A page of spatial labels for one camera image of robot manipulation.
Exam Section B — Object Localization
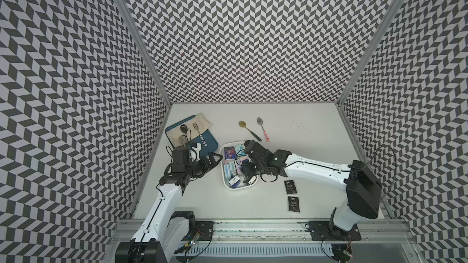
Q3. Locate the teal tissue pack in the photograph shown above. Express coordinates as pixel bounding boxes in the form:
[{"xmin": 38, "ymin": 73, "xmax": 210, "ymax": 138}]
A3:
[
  {"xmin": 234, "ymin": 144, "xmax": 246, "ymax": 157},
  {"xmin": 229, "ymin": 162, "xmax": 238, "ymax": 178}
]

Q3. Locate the white plastic storage box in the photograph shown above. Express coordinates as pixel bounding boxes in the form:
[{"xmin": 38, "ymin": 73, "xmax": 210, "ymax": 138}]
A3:
[{"xmin": 219, "ymin": 141, "xmax": 258, "ymax": 191}]

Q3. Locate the cartoon dark blue tissue pack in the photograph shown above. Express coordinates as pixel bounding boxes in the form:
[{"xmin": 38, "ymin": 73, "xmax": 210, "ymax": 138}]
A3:
[{"xmin": 224, "ymin": 146, "xmax": 237, "ymax": 160}]

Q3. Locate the clear light blue tissue pack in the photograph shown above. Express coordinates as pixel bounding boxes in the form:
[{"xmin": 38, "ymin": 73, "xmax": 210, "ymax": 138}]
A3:
[{"xmin": 223, "ymin": 163, "xmax": 232, "ymax": 181}]

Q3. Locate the black sachet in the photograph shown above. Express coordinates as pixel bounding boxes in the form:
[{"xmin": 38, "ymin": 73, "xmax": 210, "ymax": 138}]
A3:
[
  {"xmin": 244, "ymin": 176, "xmax": 257, "ymax": 186},
  {"xmin": 288, "ymin": 196, "xmax": 300, "ymax": 213},
  {"xmin": 284, "ymin": 180, "xmax": 297, "ymax": 195}
]

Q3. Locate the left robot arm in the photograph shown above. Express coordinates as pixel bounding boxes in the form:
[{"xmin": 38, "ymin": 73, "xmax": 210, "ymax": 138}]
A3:
[{"xmin": 115, "ymin": 146, "xmax": 223, "ymax": 263}]

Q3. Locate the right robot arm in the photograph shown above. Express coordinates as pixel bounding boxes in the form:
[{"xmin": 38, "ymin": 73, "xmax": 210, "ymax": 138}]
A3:
[{"xmin": 241, "ymin": 140, "xmax": 382, "ymax": 233}]

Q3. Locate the teal rectangular tray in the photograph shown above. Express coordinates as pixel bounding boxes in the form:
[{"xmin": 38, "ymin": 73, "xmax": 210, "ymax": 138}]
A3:
[{"xmin": 165, "ymin": 121, "xmax": 219, "ymax": 157}]

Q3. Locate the black spoon on tray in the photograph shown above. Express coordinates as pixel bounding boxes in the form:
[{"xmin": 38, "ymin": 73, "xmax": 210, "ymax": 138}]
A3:
[{"xmin": 180, "ymin": 124, "xmax": 189, "ymax": 144}]

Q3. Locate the beige cloth napkin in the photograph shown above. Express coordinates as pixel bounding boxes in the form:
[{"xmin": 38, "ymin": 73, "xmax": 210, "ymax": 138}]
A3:
[{"xmin": 181, "ymin": 113, "xmax": 212, "ymax": 134}]

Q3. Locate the silver spoon pink handle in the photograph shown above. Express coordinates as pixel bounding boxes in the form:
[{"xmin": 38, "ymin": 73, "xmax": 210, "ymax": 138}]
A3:
[{"xmin": 257, "ymin": 117, "xmax": 270, "ymax": 142}]

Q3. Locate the gold spoon green handle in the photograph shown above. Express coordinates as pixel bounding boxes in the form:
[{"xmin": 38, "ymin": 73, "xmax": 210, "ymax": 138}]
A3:
[{"xmin": 238, "ymin": 121, "xmax": 262, "ymax": 142}]

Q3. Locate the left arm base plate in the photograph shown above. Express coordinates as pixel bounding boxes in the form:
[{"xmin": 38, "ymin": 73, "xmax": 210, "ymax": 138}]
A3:
[{"xmin": 182, "ymin": 220, "xmax": 214, "ymax": 242}]

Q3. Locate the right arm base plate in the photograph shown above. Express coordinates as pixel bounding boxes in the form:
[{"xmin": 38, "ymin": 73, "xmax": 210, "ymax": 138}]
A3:
[{"xmin": 305, "ymin": 220, "xmax": 362, "ymax": 242}]

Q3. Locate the aluminium front rail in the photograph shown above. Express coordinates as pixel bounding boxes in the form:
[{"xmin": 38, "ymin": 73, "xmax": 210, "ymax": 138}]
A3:
[{"xmin": 113, "ymin": 218, "xmax": 414, "ymax": 245}]

